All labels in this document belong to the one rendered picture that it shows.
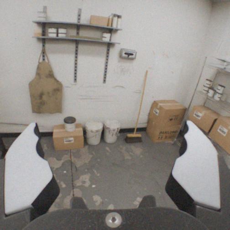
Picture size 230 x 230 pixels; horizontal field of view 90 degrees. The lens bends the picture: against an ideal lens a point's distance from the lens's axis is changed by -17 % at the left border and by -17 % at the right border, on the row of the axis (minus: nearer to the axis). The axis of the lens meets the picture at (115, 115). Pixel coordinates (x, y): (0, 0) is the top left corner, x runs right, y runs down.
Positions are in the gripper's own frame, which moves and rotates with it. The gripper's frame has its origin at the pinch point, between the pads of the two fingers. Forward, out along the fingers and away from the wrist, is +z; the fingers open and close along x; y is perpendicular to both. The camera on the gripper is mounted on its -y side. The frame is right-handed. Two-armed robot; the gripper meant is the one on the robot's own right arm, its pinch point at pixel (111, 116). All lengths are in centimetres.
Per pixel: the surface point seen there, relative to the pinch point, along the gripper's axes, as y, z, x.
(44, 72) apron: 30, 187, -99
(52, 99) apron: 74, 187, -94
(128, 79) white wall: 56, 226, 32
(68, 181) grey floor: 161, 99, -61
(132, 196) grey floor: 173, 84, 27
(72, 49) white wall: 2, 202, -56
